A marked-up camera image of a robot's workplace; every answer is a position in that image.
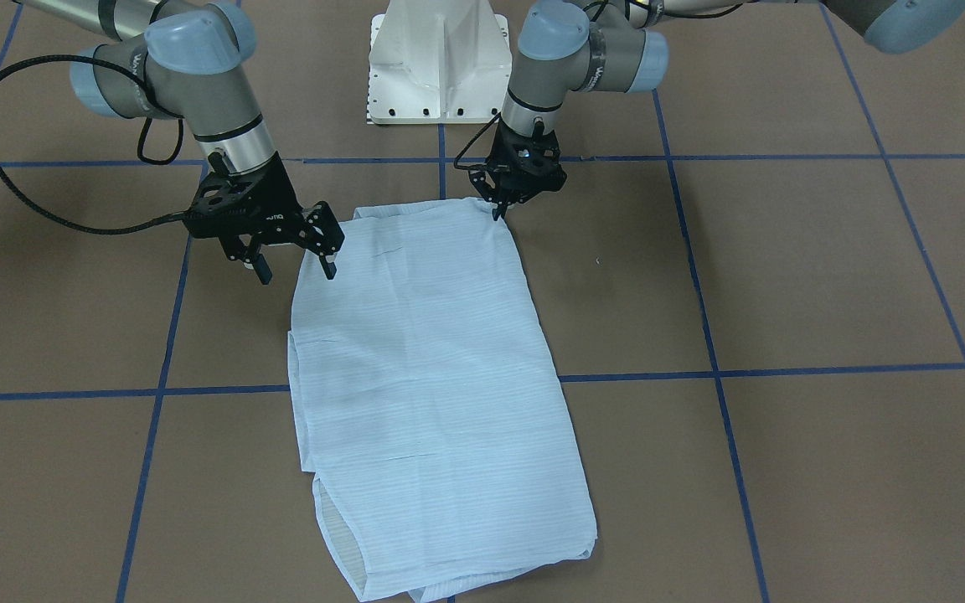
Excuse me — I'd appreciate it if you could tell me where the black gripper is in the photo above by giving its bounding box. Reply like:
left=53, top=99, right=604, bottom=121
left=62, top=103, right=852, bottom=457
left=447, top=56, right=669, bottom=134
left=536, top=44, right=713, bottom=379
left=467, top=126, right=567, bottom=222
left=183, top=152, right=345, bottom=286

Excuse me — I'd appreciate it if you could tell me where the light blue button-up shirt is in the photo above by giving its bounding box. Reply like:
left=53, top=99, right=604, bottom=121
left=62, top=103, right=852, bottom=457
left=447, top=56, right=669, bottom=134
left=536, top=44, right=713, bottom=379
left=287, top=198, right=598, bottom=602

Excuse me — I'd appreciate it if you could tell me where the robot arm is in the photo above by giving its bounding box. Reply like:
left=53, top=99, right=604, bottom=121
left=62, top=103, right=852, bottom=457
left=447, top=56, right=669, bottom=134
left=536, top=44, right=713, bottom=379
left=466, top=1, right=738, bottom=220
left=29, top=1, right=344, bottom=285

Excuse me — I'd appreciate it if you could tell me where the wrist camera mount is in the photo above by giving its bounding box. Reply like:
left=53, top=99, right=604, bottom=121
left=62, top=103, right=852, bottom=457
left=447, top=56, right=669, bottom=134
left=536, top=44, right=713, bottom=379
left=183, top=165, right=292, bottom=238
left=488, top=142, right=567, bottom=196

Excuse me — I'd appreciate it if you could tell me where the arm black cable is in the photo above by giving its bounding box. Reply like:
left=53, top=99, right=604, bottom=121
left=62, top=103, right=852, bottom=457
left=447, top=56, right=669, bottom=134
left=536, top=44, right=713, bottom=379
left=0, top=54, right=199, bottom=235
left=452, top=113, right=504, bottom=173

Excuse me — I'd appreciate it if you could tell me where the white camera stand base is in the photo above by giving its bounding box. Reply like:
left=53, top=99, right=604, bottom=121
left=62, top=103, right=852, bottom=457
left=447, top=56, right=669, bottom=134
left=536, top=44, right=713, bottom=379
left=367, top=1, right=512, bottom=126

